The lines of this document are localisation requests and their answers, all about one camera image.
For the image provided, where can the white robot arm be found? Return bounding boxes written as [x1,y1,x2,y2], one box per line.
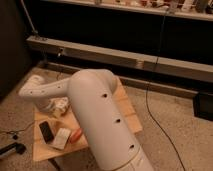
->
[19,69,154,171]

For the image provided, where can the orange carrot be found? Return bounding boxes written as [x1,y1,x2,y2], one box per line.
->
[70,128,82,144]

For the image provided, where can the white rectangular box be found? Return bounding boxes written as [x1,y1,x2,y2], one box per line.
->
[52,128,71,150]

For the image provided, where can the black smartphone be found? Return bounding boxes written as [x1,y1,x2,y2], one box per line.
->
[39,121,54,143]

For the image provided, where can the wooden table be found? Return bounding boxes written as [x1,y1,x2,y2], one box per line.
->
[33,81,142,161]

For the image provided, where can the black cylindrical floor object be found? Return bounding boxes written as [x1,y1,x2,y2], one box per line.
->
[0,142,26,155]

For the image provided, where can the upper shelf with items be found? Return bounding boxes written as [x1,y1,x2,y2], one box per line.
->
[43,0,213,22]

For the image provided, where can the black hanging cable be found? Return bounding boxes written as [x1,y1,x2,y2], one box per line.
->
[145,7,186,171]

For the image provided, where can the metal shelf rail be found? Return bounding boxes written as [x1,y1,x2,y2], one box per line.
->
[27,36,213,83]

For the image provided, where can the black floor cable with plug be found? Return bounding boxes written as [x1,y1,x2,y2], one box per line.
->
[0,121,35,141]

